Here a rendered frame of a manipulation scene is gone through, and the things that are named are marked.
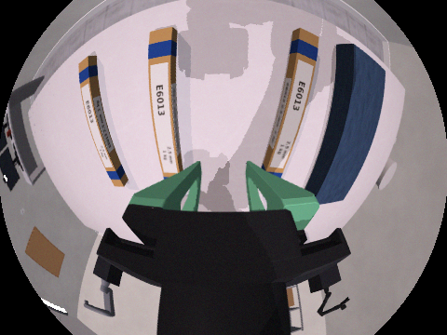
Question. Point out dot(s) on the tan box with white label and blue band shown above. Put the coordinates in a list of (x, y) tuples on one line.
[(291, 110)]

